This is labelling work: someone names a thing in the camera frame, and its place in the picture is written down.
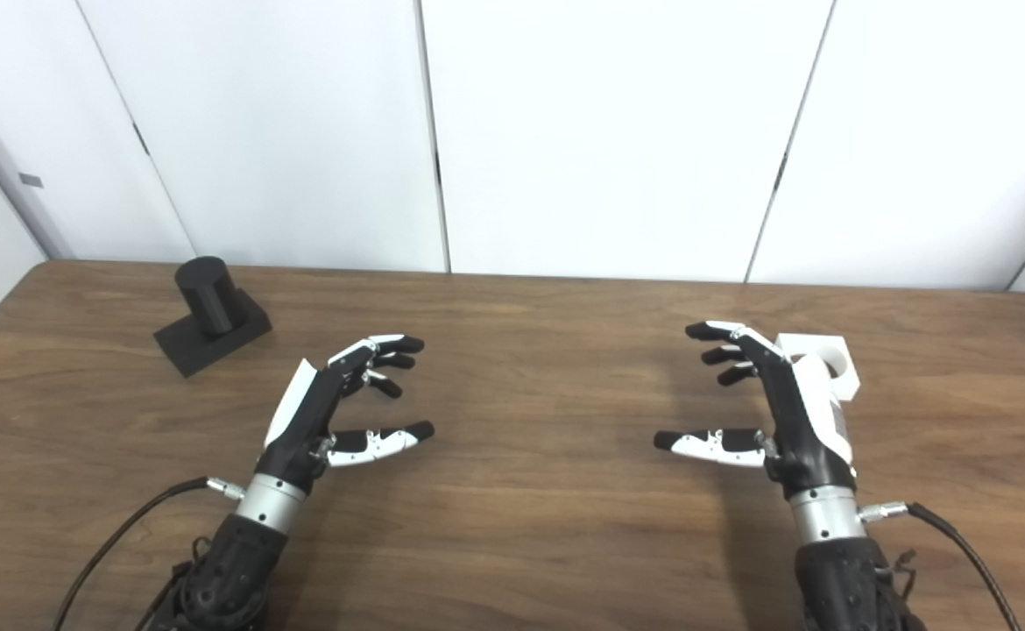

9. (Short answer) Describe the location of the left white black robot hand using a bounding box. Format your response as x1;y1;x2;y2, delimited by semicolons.
256;334;435;493

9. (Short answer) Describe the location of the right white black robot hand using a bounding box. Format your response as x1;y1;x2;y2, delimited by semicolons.
653;321;858;496

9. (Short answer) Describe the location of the white square piece with hole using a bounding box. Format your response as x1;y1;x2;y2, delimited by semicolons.
775;333;861;404

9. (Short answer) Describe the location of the black peg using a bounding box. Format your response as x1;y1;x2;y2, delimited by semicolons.
153;256;272;379

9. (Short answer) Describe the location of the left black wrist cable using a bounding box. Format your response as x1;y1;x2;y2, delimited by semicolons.
53;476;246;631

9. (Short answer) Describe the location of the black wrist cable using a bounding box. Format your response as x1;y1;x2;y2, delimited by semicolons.
53;476;246;631
859;500;1023;631

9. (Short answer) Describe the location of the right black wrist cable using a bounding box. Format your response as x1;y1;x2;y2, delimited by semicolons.
859;500;1023;631

